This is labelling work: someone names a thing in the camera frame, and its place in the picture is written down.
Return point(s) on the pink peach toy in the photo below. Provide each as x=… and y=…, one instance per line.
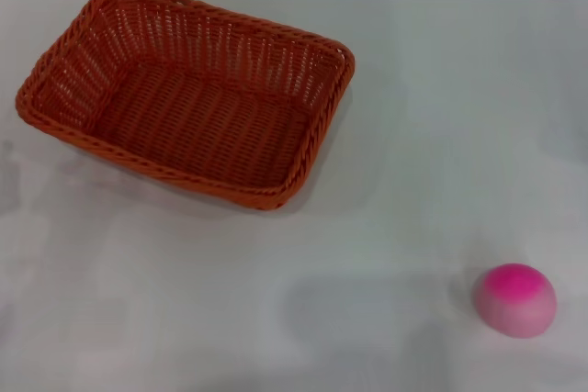
x=514, y=302

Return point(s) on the orange woven plastic basket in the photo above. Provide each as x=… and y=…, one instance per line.
x=206, y=126

